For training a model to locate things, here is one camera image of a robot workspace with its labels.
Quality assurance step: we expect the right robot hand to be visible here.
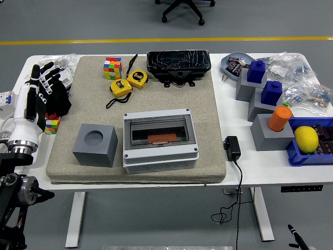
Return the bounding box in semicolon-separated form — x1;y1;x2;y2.
287;223;310;250

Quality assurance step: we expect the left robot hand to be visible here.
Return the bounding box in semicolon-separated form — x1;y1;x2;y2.
8;61;62;147

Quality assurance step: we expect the orange cylinder battery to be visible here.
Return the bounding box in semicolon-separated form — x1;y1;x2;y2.
147;133;177;145
267;105;293;132

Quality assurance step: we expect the grey junction box clear lid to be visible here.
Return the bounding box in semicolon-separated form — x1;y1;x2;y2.
122;108;200;174

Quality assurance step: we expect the small colourful puzzle cube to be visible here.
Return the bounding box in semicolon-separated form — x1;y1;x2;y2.
44;116;61;135

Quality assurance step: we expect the white circuit breaker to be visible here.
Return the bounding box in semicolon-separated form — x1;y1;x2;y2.
0;90;19;107

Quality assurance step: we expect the white table leg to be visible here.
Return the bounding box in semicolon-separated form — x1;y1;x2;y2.
249;186;275;242
65;192;86;248

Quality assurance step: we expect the black cloth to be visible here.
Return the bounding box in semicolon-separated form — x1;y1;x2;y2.
45;78;72;117

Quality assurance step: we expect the black table control panel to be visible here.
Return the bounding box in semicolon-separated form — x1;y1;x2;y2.
280;185;324;193

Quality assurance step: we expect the grey block with round hole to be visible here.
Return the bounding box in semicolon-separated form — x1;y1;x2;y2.
250;114;294;152
72;123;119;168

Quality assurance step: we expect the blue plastic bin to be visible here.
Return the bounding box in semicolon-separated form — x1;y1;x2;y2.
285;116;333;167

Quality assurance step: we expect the clear bag of parts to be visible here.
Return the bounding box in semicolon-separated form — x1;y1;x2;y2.
260;51;313;88
39;53;80;78
306;84;333;117
283;78;326;108

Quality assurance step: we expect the yellow lemon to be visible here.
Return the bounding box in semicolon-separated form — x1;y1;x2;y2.
294;126;319;154

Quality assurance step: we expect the dark components pile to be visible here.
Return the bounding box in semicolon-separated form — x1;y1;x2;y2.
312;124;333;156

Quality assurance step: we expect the large colourful puzzle cube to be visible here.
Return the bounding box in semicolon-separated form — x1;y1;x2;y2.
103;57;124;81

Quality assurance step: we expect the black power adapter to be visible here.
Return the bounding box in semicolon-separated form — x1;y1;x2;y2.
223;135;242;162

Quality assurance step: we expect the yellow tape measure round label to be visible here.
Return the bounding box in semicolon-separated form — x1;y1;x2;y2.
126;69;149;91

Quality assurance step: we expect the grey block holder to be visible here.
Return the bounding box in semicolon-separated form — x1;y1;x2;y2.
235;67;268;102
247;87;284;122

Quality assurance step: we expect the blue block with knob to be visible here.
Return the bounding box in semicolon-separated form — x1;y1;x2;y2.
261;80;284;107
247;59;266;84

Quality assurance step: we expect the grey-brown mat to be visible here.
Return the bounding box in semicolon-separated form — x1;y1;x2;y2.
45;55;227;185

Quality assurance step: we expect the black film-wrapped device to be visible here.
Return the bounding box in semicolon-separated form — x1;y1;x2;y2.
146;49;211;89

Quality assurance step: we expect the dark patterned component packet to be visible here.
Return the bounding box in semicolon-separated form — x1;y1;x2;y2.
225;61;243;78

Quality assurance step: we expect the blue-grey dish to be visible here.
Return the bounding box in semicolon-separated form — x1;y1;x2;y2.
220;52;257;82

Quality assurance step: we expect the black office chair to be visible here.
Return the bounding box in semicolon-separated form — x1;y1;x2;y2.
155;0;216;26

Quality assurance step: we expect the white switch panel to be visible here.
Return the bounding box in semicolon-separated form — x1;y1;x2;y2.
58;68;73;91

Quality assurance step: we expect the metal bracket under table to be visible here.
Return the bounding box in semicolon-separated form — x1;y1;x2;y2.
223;187;244;195

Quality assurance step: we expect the black adapter cord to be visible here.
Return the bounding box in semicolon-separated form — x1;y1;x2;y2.
210;158;257;250

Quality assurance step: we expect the yellow tape measure black strap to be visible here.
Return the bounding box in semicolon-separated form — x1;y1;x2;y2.
106;79;133;109

